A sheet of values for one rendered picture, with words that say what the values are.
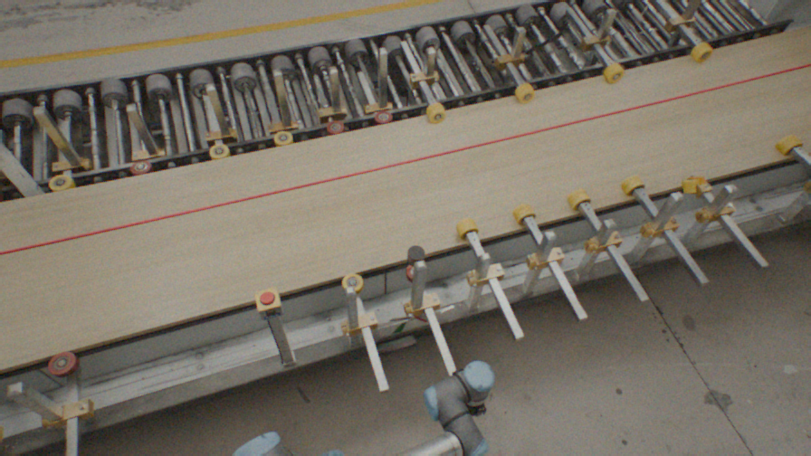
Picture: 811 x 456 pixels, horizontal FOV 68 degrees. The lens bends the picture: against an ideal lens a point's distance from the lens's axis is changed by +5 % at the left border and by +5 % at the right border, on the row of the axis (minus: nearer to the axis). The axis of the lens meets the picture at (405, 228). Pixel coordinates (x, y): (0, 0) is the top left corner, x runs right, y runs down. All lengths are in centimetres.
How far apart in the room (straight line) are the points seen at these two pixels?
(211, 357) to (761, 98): 275
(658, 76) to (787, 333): 152
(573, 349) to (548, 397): 30
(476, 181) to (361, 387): 120
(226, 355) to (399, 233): 84
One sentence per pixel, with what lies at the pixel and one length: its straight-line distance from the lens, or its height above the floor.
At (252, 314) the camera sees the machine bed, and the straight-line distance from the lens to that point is 238.
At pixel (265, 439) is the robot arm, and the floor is 143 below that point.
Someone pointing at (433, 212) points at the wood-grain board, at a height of 90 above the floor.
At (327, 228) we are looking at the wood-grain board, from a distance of 237.
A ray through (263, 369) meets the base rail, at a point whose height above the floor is 70.
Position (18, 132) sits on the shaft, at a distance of 322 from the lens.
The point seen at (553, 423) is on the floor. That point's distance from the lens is 308.
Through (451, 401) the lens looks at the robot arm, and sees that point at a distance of 176.
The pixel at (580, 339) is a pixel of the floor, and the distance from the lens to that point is 328.
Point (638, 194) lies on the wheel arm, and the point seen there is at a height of 96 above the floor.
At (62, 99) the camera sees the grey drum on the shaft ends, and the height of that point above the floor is 86.
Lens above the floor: 286
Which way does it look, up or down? 56 degrees down
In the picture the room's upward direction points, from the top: 3 degrees clockwise
